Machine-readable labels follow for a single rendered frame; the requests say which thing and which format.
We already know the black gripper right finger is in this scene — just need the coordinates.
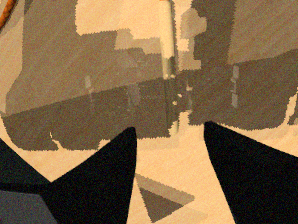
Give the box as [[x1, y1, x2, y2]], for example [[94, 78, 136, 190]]
[[204, 121, 298, 224]]

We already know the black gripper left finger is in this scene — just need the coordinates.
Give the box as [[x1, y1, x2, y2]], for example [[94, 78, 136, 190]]
[[0, 127, 137, 224]]

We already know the orange string with wooden stick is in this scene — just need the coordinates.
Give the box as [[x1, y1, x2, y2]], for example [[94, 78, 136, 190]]
[[0, 0, 178, 136]]

